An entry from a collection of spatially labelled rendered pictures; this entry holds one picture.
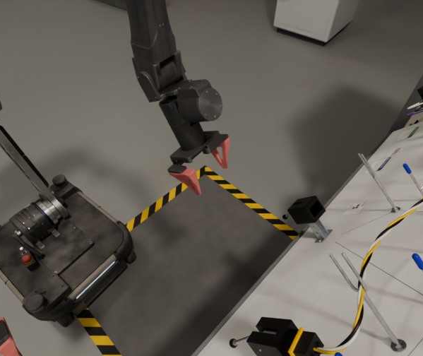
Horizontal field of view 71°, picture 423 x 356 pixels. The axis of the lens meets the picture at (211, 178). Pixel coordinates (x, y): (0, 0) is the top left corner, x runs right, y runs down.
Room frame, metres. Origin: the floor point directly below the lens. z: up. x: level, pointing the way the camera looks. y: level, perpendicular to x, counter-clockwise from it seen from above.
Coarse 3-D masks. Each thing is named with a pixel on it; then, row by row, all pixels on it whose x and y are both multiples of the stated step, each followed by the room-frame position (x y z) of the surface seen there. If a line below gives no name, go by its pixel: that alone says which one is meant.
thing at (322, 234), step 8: (304, 200) 0.40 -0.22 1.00; (312, 200) 0.39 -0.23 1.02; (288, 208) 0.40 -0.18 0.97; (296, 208) 0.38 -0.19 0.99; (304, 208) 0.37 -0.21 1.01; (312, 208) 0.39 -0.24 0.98; (320, 208) 0.38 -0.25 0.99; (296, 216) 0.38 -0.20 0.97; (304, 216) 0.36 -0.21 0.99; (312, 216) 0.36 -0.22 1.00; (320, 216) 0.36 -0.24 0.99; (312, 224) 0.36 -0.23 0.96; (320, 224) 0.36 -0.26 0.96; (320, 232) 0.34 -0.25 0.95; (328, 232) 0.35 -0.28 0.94; (320, 240) 0.33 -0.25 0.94
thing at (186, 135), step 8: (176, 128) 0.45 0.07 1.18; (184, 128) 0.45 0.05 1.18; (192, 128) 0.45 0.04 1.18; (200, 128) 0.46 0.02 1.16; (176, 136) 0.45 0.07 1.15; (184, 136) 0.44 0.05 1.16; (192, 136) 0.44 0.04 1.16; (200, 136) 0.45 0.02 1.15; (208, 136) 0.47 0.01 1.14; (184, 144) 0.44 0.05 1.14; (192, 144) 0.43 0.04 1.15; (200, 144) 0.44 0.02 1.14; (176, 152) 0.44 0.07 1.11; (184, 152) 0.43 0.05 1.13; (192, 152) 0.42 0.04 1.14; (200, 152) 0.43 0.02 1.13; (176, 160) 0.42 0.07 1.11; (184, 160) 0.41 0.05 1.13
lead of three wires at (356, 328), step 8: (360, 288) 0.12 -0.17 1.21; (360, 296) 0.12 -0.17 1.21; (360, 304) 0.11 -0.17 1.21; (360, 312) 0.10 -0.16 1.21; (360, 320) 0.09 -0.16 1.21; (352, 328) 0.08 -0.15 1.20; (352, 336) 0.07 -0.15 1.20; (344, 344) 0.07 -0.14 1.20; (320, 352) 0.06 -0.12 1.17; (328, 352) 0.06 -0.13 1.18
